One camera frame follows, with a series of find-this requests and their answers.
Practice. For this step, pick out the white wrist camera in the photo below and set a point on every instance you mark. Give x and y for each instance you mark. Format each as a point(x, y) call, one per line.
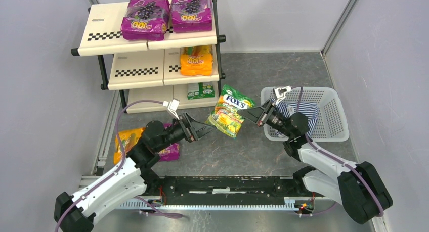
point(171, 107)
point(280, 93)

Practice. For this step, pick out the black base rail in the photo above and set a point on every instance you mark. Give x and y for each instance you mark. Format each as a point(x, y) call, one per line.
point(226, 190)

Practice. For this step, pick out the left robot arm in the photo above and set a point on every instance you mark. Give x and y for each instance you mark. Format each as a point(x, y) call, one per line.
point(82, 210)

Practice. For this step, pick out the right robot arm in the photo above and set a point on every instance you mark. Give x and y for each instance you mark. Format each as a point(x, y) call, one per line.
point(356, 186)

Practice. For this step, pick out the purple grape gummy bag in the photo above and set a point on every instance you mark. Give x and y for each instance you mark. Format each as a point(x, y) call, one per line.
point(171, 153)
point(146, 20)

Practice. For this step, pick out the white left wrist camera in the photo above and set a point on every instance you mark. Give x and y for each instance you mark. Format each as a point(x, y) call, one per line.
point(171, 107)

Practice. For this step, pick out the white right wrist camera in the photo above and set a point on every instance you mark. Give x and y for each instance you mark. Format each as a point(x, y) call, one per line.
point(280, 93)

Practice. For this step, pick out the white plastic laundry basket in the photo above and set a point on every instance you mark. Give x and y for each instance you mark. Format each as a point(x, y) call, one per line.
point(331, 123)

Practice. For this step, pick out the purple gummy bag top right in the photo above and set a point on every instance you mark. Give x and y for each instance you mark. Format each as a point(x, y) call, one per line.
point(191, 15)

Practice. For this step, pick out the green Fox's bag on shelf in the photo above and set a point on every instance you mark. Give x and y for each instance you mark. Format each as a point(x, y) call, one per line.
point(200, 90)

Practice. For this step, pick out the orange mango gummy bag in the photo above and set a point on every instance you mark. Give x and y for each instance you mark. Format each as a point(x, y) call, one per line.
point(196, 60)
point(128, 138)

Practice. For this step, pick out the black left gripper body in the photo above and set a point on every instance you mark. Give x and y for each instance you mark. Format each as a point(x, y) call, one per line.
point(191, 129)

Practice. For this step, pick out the cream three-tier shelf rack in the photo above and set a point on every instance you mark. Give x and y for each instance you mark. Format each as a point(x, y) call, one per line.
point(145, 72)

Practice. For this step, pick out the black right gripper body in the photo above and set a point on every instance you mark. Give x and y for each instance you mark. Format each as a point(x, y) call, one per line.
point(263, 113)

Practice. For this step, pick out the blue white striped cloth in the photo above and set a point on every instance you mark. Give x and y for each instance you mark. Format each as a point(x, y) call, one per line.
point(310, 110)

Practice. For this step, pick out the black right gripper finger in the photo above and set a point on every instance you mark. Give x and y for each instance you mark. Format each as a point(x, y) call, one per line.
point(255, 114)
point(268, 105)

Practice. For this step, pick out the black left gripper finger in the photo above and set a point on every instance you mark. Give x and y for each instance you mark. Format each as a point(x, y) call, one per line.
point(199, 130)
point(190, 121)

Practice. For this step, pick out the green Fox's spring tea bag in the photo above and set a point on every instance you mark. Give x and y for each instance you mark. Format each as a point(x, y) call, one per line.
point(225, 115)

